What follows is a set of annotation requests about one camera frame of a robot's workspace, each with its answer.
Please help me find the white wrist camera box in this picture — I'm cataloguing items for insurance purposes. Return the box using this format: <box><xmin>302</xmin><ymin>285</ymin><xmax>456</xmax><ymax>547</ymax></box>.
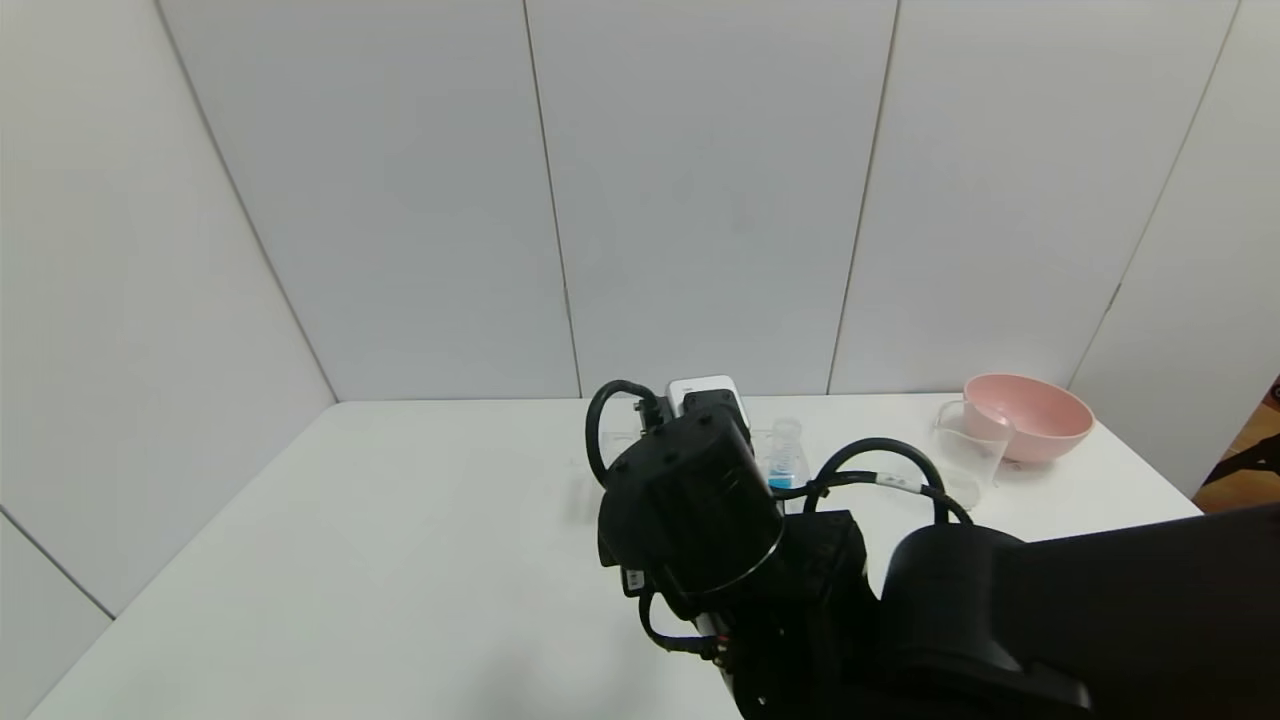
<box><xmin>666</xmin><ymin>376</ymin><xmax>749</xmax><ymax>425</ymax></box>

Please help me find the black camera cable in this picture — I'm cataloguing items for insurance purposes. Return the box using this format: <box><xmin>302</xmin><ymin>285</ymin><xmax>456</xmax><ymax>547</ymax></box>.
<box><xmin>586</xmin><ymin>380</ymin><xmax>723</xmax><ymax>659</ymax></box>

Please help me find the black stand leg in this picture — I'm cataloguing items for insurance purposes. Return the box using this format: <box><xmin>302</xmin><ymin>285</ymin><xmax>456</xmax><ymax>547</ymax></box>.
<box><xmin>1203</xmin><ymin>432</ymin><xmax>1280</xmax><ymax>491</ymax></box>

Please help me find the clear acrylic test tube rack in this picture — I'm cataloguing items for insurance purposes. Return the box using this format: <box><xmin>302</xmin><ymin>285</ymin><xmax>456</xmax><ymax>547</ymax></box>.
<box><xmin>590</xmin><ymin>428</ymin><xmax>813</xmax><ymax>519</ymax></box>

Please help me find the clear plastic beaker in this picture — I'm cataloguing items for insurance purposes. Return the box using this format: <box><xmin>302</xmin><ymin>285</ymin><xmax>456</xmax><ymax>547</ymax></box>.
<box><xmin>930</xmin><ymin>400</ymin><xmax>1013</xmax><ymax>511</ymax></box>

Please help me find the test tube with blue pigment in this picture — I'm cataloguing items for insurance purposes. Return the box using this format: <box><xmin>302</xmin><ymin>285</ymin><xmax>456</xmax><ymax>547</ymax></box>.
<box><xmin>768</xmin><ymin>418</ymin><xmax>809</xmax><ymax>491</ymax></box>

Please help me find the pink bowl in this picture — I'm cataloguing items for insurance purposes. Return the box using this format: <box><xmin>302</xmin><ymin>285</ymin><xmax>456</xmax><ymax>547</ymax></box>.
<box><xmin>964</xmin><ymin>374</ymin><xmax>1094</xmax><ymax>465</ymax></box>

